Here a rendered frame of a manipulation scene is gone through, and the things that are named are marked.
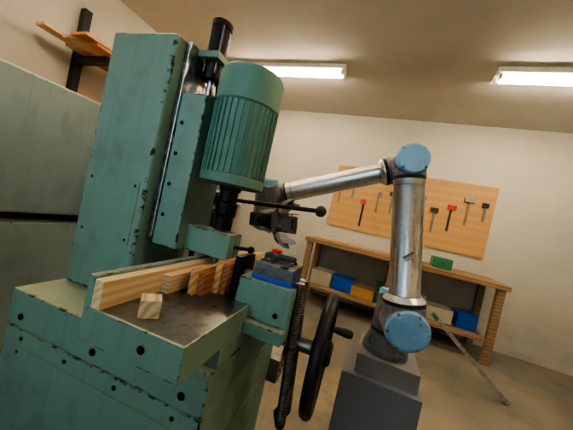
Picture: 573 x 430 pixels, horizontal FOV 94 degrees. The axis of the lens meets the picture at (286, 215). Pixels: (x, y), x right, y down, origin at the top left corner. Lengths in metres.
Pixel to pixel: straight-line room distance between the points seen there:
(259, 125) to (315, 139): 3.61
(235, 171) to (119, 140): 0.35
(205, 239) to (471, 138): 3.89
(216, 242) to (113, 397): 0.39
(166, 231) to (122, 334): 0.33
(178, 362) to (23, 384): 0.55
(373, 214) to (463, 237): 1.13
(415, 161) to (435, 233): 2.98
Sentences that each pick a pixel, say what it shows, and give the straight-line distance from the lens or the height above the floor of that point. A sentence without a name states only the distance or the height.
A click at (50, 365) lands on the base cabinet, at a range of 0.89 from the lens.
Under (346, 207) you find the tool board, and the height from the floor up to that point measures 1.34.
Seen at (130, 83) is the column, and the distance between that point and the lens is 0.92.
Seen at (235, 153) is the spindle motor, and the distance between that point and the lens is 0.69.
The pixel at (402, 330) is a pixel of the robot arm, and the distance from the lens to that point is 1.07.
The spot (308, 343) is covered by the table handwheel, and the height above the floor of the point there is 0.82.
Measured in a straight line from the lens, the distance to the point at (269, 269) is 0.63.
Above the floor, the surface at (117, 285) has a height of 0.94.
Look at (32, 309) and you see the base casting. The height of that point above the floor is 0.77.
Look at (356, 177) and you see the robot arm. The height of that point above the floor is 1.33.
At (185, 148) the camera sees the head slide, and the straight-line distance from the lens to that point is 0.78.
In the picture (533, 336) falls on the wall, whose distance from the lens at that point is 4.47.
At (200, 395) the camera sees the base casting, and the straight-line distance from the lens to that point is 0.63.
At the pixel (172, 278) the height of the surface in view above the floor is 0.93.
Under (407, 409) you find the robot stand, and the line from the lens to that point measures 1.30.
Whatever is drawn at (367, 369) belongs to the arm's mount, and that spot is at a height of 0.58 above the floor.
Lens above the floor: 1.13
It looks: 1 degrees down
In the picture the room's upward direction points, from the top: 12 degrees clockwise
